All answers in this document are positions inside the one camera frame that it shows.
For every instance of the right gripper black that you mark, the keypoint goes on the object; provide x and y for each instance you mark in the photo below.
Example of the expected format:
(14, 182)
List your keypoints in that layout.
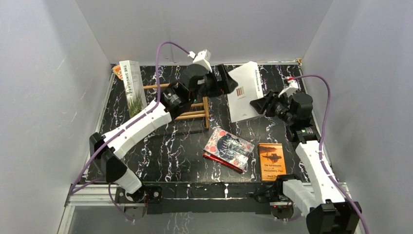
(269, 103)

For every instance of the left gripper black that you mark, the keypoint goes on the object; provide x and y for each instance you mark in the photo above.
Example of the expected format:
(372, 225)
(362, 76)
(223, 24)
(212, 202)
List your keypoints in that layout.
(218, 82)

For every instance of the white book with brown bars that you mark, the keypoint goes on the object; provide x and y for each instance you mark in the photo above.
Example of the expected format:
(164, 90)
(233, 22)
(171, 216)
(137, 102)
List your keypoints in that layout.
(249, 88)

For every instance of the wooden book rack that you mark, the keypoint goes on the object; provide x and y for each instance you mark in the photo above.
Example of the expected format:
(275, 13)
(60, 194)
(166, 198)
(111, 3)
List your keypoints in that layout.
(197, 113)

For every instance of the white palm leaf book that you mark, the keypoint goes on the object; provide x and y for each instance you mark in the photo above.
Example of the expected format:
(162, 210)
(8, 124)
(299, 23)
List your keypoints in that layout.
(134, 88)

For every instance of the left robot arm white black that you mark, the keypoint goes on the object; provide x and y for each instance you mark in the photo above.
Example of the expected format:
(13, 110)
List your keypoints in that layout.
(107, 150)

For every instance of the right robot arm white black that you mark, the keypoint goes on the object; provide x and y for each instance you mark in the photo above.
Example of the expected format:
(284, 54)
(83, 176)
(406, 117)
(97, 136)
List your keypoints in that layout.
(328, 209)

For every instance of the floral patterned book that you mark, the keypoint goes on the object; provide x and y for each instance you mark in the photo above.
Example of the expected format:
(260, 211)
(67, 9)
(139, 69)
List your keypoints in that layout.
(229, 148)

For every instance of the orange Huckleberry Finn book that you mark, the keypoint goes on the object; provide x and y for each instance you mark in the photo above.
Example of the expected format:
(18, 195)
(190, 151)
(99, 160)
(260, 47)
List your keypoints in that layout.
(272, 162)

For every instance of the red book under floral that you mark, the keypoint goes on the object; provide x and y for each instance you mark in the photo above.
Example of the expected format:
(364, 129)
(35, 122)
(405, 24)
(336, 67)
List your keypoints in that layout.
(217, 159)

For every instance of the small orange card box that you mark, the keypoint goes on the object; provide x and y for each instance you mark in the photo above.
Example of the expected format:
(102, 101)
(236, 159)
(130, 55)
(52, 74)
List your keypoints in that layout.
(117, 70)

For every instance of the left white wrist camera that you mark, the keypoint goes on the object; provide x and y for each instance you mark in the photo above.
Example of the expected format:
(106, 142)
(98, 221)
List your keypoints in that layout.
(202, 58)

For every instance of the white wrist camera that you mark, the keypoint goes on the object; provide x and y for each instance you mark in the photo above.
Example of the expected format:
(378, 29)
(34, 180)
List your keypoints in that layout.
(290, 89)
(202, 58)

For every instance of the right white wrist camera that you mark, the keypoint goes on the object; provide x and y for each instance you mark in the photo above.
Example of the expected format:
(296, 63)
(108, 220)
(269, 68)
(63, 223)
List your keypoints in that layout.
(290, 89)

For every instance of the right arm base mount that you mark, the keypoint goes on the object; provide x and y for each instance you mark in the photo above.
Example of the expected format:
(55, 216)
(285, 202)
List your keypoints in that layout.
(281, 206)

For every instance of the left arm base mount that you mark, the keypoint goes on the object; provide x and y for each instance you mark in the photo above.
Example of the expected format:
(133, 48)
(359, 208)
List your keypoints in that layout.
(136, 205)

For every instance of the aluminium frame rail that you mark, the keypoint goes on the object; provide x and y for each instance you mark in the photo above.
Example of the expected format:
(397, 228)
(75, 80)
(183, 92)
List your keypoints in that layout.
(177, 197)

